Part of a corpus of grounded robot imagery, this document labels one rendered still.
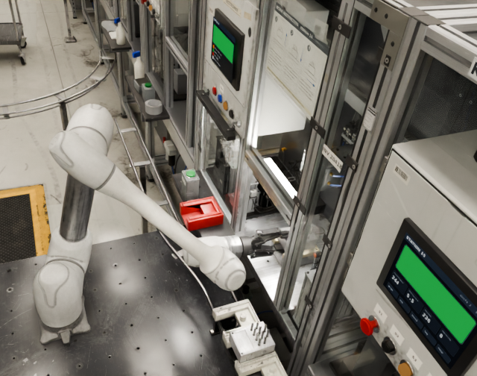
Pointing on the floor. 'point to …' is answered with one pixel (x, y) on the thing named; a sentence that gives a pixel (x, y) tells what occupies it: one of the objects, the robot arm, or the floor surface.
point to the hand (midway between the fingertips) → (285, 239)
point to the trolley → (9, 33)
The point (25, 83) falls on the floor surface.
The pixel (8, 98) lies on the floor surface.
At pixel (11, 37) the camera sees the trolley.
